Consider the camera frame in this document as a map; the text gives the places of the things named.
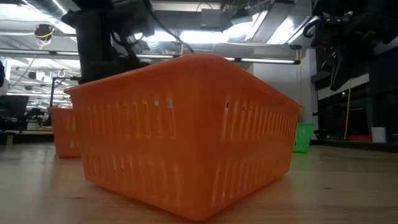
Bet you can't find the green plastic mesh basket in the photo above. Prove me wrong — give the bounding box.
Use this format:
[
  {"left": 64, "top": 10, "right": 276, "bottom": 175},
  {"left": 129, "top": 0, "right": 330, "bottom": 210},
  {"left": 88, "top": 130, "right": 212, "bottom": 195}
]
[{"left": 292, "top": 121, "right": 315, "bottom": 154}]

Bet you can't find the white paper roll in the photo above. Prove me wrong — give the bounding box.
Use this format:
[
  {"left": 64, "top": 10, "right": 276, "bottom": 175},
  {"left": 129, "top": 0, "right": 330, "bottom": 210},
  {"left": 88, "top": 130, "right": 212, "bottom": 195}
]
[{"left": 371, "top": 126, "right": 387, "bottom": 144}]

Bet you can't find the orange plastic slotted basket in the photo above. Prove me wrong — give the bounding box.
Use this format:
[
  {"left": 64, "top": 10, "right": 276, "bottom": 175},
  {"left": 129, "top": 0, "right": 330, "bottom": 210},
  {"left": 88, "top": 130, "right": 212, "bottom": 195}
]
[
  {"left": 63, "top": 53, "right": 304, "bottom": 222},
  {"left": 48, "top": 106, "right": 81, "bottom": 159}
]

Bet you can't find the long ceiling light bar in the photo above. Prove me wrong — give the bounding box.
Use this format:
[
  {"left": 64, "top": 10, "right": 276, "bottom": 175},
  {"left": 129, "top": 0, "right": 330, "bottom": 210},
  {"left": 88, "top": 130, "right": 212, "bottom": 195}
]
[{"left": 0, "top": 49, "right": 302, "bottom": 65}]

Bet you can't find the red flat box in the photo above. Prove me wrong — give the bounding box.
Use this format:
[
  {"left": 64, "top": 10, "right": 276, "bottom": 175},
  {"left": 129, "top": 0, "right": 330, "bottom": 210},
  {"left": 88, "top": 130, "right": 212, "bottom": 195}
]
[{"left": 347, "top": 134, "right": 373, "bottom": 143}]

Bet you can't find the yellow vertical cable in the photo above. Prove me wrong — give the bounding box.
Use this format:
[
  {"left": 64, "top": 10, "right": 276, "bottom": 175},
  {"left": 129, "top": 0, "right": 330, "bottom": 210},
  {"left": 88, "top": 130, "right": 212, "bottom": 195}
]
[{"left": 343, "top": 77, "right": 353, "bottom": 140}]

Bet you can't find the black computer monitor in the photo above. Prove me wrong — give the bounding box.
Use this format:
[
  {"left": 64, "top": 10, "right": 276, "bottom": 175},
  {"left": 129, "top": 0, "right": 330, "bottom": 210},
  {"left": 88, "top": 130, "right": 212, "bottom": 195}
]
[{"left": 0, "top": 95, "right": 30, "bottom": 119}]

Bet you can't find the black ceiling cable reel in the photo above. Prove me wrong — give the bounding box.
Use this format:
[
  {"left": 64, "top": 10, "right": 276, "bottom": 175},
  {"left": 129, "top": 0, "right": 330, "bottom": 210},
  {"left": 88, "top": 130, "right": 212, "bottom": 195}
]
[{"left": 33, "top": 24, "right": 56, "bottom": 42}]

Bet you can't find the black shelving rack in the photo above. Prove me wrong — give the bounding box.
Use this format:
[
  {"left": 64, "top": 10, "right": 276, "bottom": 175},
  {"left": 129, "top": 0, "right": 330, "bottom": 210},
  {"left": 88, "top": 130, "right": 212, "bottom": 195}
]
[{"left": 310, "top": 43, "right": 398, "bottom": 144}]

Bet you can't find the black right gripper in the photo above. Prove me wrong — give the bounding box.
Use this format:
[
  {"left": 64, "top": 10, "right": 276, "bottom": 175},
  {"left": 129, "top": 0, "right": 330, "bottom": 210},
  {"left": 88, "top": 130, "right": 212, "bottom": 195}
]
[{"left": 320, "top": 18, "right": 379, "bottom": 93}]

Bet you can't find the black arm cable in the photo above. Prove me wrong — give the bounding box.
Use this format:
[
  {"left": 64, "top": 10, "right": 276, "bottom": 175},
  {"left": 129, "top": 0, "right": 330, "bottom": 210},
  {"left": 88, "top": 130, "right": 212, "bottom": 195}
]
[{"left": 143, "top": 0, "right": 195, "bottom": 54}]

